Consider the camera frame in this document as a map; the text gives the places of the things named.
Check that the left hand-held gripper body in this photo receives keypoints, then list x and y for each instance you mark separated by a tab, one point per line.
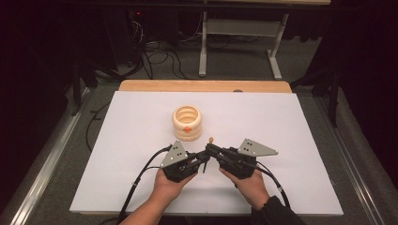
175	156

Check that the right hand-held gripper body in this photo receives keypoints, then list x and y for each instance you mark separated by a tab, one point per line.
253	148

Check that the person's left hand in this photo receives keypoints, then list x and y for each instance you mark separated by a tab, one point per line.
169	189

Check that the person's right hand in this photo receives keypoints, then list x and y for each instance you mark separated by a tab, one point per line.
250	190

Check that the cream ribbed brush holder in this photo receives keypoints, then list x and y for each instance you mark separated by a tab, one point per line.
186	123

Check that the white board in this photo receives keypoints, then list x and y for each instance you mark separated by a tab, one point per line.
125	156

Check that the wooden table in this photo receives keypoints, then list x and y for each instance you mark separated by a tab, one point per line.
203	85

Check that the black metal stand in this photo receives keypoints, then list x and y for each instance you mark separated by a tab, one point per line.
76	90
334	100

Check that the white metal desk frame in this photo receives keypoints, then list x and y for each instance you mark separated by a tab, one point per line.
203	47

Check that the metal floor rail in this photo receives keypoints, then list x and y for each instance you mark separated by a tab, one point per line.
47	175
353	175

